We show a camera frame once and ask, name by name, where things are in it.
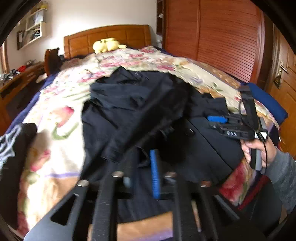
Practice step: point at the person's right hand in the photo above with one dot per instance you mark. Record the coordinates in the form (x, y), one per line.
(267, 149)

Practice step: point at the wooden chair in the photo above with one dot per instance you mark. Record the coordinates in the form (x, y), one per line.
(52, 62)

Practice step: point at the brass door handle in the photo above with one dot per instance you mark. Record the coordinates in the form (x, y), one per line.
(278, 80)

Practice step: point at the wooden louvered wardrobe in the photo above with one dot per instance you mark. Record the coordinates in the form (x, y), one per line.
(228, 35)

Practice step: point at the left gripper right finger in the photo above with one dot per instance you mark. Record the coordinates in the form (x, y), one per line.
(199, 213)

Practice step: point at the white wall shelf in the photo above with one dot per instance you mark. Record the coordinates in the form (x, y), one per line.
(32, 28)

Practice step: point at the yellow plush toy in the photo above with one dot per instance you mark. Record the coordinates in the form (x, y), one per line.
(106, 45)

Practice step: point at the black trench coat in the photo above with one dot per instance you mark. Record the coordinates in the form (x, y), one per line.
(131, 113)

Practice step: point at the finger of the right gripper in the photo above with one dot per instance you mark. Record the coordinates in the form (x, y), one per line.
(217, 119)

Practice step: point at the wooden door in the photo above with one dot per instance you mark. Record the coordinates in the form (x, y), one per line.
(286, 94)

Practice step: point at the grey right sleeve forearm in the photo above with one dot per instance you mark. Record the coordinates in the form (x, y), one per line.
(281, 172)

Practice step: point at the floral blanket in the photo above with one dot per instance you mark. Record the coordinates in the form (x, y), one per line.
(56, 156)

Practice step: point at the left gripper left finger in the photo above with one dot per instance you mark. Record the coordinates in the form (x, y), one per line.
(90, 208)

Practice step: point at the blue pillow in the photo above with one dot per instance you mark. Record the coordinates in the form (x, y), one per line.
(278, 112)

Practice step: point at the dark grey folded garment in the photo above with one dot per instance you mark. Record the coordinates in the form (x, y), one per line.
(14, 147)

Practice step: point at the wooden desk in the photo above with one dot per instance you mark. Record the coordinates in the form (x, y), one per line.
(18, 92)

